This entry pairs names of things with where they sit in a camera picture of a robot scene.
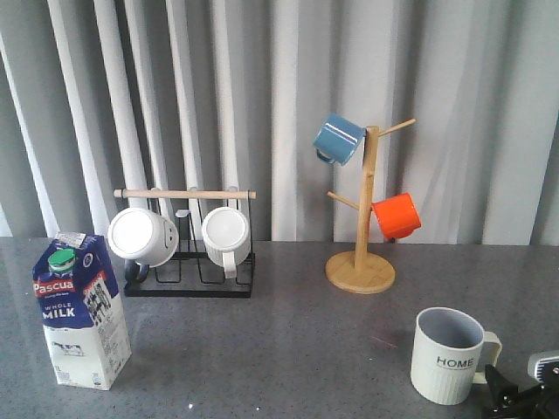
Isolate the orange enamel mug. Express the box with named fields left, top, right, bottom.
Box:
left=371, top=193, right=422, bottom=240

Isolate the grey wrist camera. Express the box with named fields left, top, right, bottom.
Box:
left=527, top=350, right=558, bottom=383

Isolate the black rack with wooden bar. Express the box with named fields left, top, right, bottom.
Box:
left=114, top=188, right=257, bottom=298

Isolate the blue enamel mug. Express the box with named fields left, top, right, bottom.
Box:
left=313, top=113, right=366, bottom=166

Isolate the blue white milk carton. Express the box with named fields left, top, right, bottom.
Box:
left=32, top=232, right=131, bottom=390

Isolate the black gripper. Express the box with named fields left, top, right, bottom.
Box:
left=481, top=363, right=558, bottom=418

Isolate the grey pleated curtain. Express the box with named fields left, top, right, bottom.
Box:
left=1, top=1, right=558, bottom=245

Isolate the white smiley face mug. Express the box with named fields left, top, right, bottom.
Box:
left=107, top=208, right=179, bottom=267

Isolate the white ribbed HOME mug hanging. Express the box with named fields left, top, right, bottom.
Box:
left=202, top=207, right=250, bottom=278

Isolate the wooden mug tree stand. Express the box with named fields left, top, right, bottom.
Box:
left=325, top=119, right=416, bottom=294

